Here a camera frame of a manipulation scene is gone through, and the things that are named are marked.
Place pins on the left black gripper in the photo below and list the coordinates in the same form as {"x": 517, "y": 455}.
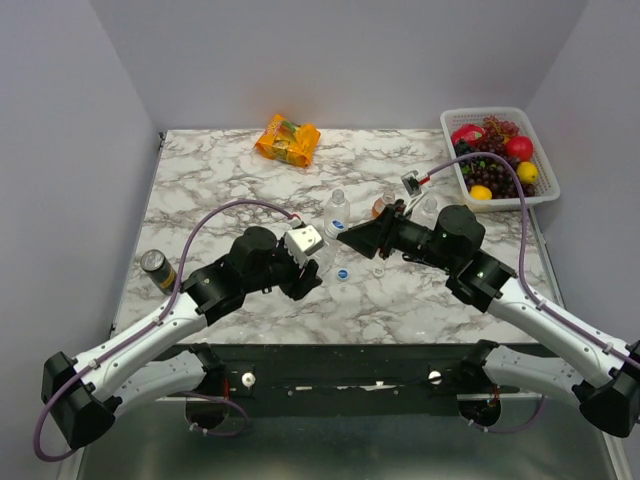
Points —
{"x": 298, "y": 287}

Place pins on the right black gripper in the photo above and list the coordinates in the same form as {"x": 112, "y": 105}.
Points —
{"x": 366, "y": 238}

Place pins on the orange juice bottle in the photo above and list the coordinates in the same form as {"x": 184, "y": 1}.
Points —
{"x": 380, "y": 203}

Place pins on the clear bottle blue cap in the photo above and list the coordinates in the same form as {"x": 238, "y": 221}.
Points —
{"x": 326, "y": 255}

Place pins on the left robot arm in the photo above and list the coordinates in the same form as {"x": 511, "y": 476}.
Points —
{"x": 85, "y": 394}

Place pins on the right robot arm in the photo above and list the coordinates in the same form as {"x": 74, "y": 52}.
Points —
{"x": 595, "y": 371}

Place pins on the yellow lemon lower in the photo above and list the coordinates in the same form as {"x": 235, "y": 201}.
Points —
{"x": 481, "y": 193}

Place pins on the yellow lemon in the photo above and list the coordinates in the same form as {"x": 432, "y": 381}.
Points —
{"x": 481, "y": 193}
{"x": 527, "y": 173}

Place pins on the orange snack bag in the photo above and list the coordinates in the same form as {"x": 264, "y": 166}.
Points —
{"x": 288, "y": 142}

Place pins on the blue grape bunch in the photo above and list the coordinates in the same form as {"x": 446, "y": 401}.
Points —
{"x": 463, "y": 148}

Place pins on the black yellow drink can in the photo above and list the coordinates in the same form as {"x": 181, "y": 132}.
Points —
{"x": 157, "y": 267}

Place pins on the red apple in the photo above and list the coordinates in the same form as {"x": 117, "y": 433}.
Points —
{"x": 471, "y": 134}

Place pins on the dark red grape bunch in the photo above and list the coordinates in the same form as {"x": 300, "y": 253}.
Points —
{"x": 499, "y": 176}

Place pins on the yellow lemon upper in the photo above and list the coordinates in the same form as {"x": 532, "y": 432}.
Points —
{"x": 527, "y": 173}

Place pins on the red round fruit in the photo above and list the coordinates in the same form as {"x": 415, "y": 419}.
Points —
{"x": 520, "y": 147}

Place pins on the white plastic basket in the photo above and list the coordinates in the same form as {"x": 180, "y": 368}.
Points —
{"x": 547, "y": 186}

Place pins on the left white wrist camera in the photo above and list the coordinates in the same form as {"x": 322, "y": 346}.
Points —
{"x": 302, "y": 243}

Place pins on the black base frame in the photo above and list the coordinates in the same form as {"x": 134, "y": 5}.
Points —
{"x": 350, "y": 380}

